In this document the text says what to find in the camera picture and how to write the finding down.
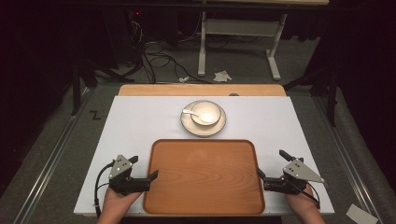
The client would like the aluminium floor rail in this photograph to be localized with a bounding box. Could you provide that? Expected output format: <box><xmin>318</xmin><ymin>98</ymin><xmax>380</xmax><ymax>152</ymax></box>
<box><xmin>11</xmin><ymin>87</ymin><xmax>95</xmax><ymax>224</ymax></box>
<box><xmin>312</xmin><ymin>95</ymin><xmax>385</xmax><ymax>224</ymax></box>

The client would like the light wooden table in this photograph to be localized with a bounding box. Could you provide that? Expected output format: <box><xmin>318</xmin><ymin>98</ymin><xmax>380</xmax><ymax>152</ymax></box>
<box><xmin>118</xmin><ymin>83</ymin><xmax>288</xmax><ymax>97</ymax></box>

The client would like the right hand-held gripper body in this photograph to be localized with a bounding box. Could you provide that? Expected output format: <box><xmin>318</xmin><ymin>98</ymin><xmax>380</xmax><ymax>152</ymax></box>
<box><xmin>262</xmin><ymin>157</ymin><xmax>325</xmax><ymax>196</ymax></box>

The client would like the bundle of black floor cables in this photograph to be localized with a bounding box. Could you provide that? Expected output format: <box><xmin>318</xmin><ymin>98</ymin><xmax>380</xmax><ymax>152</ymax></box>
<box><xmin>125</xmin><ymin>17</ymin><xmax>214</xmax><ymax>85</ymax></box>

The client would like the person's left hand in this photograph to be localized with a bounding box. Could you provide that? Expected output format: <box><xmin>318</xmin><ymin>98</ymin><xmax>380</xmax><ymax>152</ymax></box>
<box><xmin>102</xmin><ymin>186</ymin><xmax>143</xmax><ymax>217</ymax></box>

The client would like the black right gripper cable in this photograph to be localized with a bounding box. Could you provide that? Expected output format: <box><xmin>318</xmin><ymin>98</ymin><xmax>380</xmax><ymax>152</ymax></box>
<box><xmin>298</xmin><ymin>181</ymin><xmax>322</xmax><ymax>210</ymax></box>

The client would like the white table cover sheet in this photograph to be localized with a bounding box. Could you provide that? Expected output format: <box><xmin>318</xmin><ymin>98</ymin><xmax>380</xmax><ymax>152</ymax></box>
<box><xmin>73</xmin><ymin>95</ymin><xmax>335</xmax><ymax>217</ymax></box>

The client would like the flat white paper sheet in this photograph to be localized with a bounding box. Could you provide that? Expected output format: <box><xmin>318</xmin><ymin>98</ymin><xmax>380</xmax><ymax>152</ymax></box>
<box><xmin>345</xmin><ymin>203</ymin><xmax>379</xmax><ymax>224</ymax></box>

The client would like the brown wooden tray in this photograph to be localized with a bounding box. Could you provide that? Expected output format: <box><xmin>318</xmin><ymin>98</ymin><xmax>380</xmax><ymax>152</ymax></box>
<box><xmin>142</xmin><ymin>138</ymin><xmax>266</xmax><ymax>217</ymax></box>

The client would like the black metal stand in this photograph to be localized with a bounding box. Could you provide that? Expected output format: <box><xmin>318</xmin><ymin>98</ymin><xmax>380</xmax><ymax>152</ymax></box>
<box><xmin>282</xmin><ymin>65</ymin><xmax>339</xmax><ymax>128</ymax></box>
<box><xmin>70</xmin><ymin>58</ymin><xmax>135</xmax><ymax>117</ymax></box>

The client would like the large crumpled white paper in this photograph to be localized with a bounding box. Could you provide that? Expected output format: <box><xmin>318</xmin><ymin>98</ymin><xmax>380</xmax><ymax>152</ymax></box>
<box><xmin>213</xmin><ymin>70</ymin><xmax>233</xmax><ymax>83</ymax></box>

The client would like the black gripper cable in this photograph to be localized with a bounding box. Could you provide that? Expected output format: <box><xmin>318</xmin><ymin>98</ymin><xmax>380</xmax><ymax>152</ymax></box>
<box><xmin>298</xmin><ymin>181</ymin><xmax>322</xmax><ymax>210</ymax></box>
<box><xmin>93</xmin><ymin>160</ymin><xmax>117</xmax><ymax>219</ymax></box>

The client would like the person's right hand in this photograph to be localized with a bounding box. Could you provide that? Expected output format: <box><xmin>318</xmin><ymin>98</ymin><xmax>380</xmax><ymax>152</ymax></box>
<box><xmin>284</xmin><ymin>184</ymin><xmax>320</xmax><ymax>217</ymax></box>

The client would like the white ceramic spoon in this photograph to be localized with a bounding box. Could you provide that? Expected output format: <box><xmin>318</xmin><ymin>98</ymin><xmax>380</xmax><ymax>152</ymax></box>
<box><xmin>182</xmin><ymin>108</ymin><xmax>216</xmax><ymax>124</ymax></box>

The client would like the cream plate with dark rim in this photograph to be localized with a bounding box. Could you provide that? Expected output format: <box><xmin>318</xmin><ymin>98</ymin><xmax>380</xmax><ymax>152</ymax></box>
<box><xmin>179</xmin><ymin>99</ymin><xmax>227</xmax><ymax>138</ymax></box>

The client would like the cream bowl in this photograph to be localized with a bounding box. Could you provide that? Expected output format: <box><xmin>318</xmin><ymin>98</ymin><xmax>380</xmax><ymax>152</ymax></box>
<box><xmin>190</xmin><ymin>101</ymin><xmax>222</xmax><ymax>127</ymax></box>

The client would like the white metal desk frame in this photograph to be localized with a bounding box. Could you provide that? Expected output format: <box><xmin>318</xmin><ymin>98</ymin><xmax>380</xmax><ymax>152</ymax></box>
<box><xmin>197</xmin><ymin>10</ymin><xmax>289</xmax><ymax>82</ymax></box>

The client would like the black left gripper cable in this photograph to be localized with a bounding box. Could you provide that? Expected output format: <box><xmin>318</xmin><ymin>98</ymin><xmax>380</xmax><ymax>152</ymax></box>
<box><xmin>93</xmin><ymin>160</ymin><xmax>117</xmax><ymax>219</ymax></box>

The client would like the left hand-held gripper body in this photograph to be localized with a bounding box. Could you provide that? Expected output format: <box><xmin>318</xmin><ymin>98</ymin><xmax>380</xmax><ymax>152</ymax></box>
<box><xmin>107</xmin><ymin>154</ymin><xmax>151</xmax><ymax>196</ymax></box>

